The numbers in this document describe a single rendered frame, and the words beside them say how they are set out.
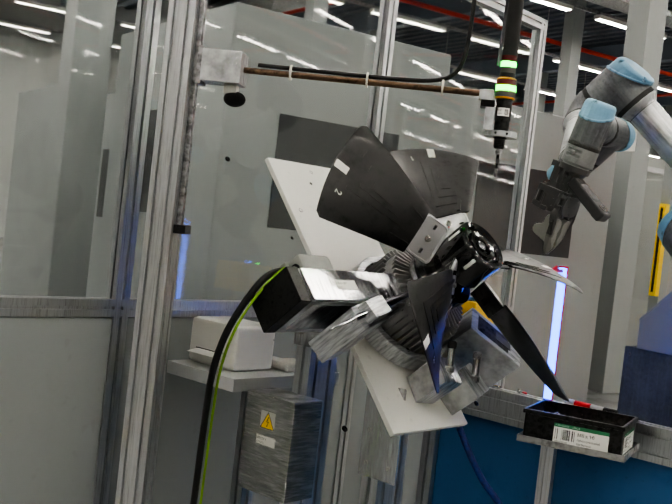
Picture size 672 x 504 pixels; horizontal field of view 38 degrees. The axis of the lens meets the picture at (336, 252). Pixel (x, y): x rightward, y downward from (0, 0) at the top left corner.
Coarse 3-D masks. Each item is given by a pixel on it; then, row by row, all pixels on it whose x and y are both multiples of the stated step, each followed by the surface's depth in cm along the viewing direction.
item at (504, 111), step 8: (496, 104) 207; (504, 104) 206; (496, 112) 207; (504, 112) 206; (496, 120) 207; (504, 120) 206; (496, 128) 206; (504, 128) 206; (496, 144) 207; (504, 144) 207
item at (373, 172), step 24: (360, 144) 192; (336, 168) 188; (360, 168) 190; (384, 168) 193; (360, 192) 190; (384, 192) 192; (408, 192) 195; (336, 216) 187; (360, 216) 190; (384, 216) 193; (408, 216) 195; (384, 240) 193; (408, 240) 195
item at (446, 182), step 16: (400, 160) 221; (432, 160) 221; (448, 160) 222; (464, 160) 223; (416, 176) 217; (432, 176) 217; (448, 176) 217; (464, 176) 218; (432, 192) 213; (448, 192) 213; (464, 192) 213; (432, 208) 210; (448, 208) 210; (464, 208) 209
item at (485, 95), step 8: (480, 96) 206; (488, 96) 206; (480, 104) 207; (488, 104) 206; (488, 112) 206; (488, 120) 206; (488, 128) 206; (488, 136) 208; (496, 136) 206; (504, 136) 204; (512, 136) 205
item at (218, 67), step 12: (204, 48) 211; (204, 60) 211; (216, 60) 211; (228, 60) 211; (240, 60) 211; (204, 72) 212; (216, 72) 211; (228, 72) 211; (240, 72) 211; (204, 84) 216; (216, 84) 217; (240, 84) 212
